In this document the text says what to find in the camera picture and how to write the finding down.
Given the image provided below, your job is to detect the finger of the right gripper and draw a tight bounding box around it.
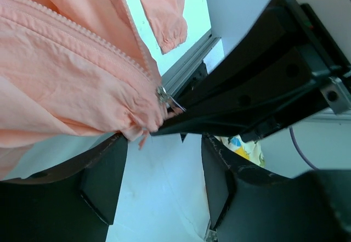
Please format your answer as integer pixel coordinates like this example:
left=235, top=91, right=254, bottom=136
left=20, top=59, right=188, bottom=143
left=155, top=47, right=329, bottom=137
left=178, top=0, right=304, bottom=108

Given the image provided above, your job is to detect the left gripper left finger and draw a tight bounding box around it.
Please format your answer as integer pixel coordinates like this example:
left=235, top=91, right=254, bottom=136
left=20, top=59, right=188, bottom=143
left=1, top=134, right=128, bottom=242

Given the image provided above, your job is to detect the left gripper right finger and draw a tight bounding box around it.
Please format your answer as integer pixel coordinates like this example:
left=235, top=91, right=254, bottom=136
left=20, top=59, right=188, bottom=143
left=201, top=135, right=350, bottom=241

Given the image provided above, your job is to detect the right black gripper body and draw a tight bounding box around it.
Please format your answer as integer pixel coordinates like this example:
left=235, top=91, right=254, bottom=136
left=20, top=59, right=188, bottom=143
left=241, top=0, right=350, bottom=142

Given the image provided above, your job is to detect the salmon pink jacket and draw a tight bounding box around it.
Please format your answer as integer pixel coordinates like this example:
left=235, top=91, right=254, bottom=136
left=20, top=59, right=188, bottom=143
left=1, top=0, right=188, bottom=178

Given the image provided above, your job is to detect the colourful yellow patterned object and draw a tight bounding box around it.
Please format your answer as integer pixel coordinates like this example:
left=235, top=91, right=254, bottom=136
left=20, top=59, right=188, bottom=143
left=216, top=135, right=265, bottom=167

